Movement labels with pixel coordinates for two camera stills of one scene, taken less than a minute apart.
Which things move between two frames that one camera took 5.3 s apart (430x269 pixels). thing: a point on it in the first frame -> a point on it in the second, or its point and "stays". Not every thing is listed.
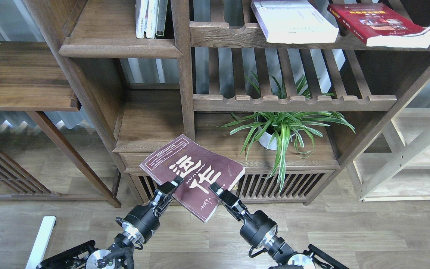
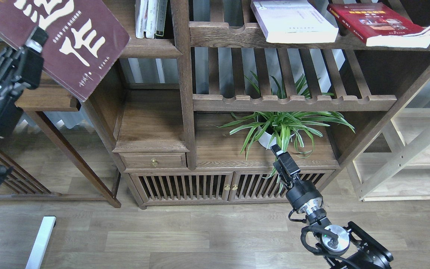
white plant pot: x=264 y=140 stays
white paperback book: x=294 y=21 stays
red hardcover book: x=377 y=25 stays
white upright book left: x=141 y=7 stays
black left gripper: x=143 y=220 -> x=9 y=72
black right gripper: x=257 y=226 -> x=302 y=195
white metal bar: x=37 y=254 stays
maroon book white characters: x=200 y=166 -> x=85 y=38
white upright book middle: x=152 y=18 stays
